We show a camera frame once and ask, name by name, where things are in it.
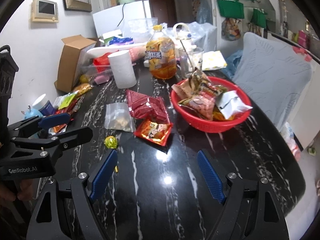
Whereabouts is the gold candy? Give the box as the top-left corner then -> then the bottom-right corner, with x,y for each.
104,136 -> 118,149

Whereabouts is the clear zip bag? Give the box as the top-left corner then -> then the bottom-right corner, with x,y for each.
104,102 -> 136,133

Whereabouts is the red cartoon snack packet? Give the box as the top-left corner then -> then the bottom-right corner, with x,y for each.
134,119 -> 172,146

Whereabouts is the dark red foil bag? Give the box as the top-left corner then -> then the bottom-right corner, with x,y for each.
126,89 -> 170,124

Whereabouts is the yellow black snack bag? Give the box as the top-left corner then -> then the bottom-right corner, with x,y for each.
213,107 -> 235,121

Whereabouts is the brown peanut snack bag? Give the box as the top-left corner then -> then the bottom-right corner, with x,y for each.
192,82 -> 228,121

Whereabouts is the red gold snack packet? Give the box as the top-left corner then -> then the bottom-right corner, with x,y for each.
178,95 -> 201,110

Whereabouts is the dark biscuit snack bag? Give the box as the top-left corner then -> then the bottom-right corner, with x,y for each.
171,68 -> 211,99

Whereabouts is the left human hand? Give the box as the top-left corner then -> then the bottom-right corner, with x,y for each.
0,179 -> 33,202

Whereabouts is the blue round toy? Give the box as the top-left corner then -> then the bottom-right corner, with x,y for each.
21,105 -> 43,120

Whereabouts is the white jar blue label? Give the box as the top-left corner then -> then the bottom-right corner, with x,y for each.
32,94 -> 55,116

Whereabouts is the red snack wrappers pile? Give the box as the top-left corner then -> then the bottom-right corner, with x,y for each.
48,98 -> 83,135

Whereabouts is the green yellow packet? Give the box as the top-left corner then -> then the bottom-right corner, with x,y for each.
53,92 -> 77,110

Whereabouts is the gold foil snack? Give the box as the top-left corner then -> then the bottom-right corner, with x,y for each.
73,83 -> 93,97

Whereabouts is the red plastic basket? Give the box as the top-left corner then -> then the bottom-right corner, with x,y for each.
170,76 -> 252,133

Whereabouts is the clear plastic container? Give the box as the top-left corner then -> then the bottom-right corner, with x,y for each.
79,53 -> 113,85

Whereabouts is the red plastic bag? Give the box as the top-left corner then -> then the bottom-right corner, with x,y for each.
93,53 -> 111,73

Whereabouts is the cardboard box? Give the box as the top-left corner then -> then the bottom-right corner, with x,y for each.
54,35 -> 96,93

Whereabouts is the white paper roll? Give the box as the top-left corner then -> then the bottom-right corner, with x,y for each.
108,50 -> 137,89

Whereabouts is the blue tissue pack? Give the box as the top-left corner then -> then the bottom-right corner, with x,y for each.
109,36 -> 134,46

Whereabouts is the yellow patterned paper pack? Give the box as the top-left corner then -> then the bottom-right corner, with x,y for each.
202,50 -> 227,71

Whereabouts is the light blue chair cover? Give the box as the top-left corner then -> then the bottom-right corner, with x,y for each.
233,32 -> 313,130

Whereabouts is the iced tea bottle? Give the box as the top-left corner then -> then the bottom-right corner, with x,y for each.
145,25 -> 177,80

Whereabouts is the white refrigerator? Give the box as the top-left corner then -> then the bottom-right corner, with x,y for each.
92,0 -> 151,37

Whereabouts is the clear glass cup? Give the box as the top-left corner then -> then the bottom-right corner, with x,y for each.
179,47 -> 204,79

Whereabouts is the metal spoon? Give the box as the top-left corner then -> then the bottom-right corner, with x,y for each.
179,39 -> 196,73

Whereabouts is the white electric kettle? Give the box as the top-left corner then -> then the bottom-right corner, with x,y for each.
172,23 -> 196,51

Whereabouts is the colourful hanging bag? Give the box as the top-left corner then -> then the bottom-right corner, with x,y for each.
221,18 -> 241,41

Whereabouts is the brown door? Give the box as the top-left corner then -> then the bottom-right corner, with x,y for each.
148,0 -> 177,27

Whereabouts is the green handbag small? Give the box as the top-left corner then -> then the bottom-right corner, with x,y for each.
251,9 -> 266,29

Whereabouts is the green handbag large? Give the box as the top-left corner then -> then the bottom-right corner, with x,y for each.
217,0 -> 245,20

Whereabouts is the wall intercom panel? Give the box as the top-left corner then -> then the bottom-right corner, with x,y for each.
31,0 -> 59,23

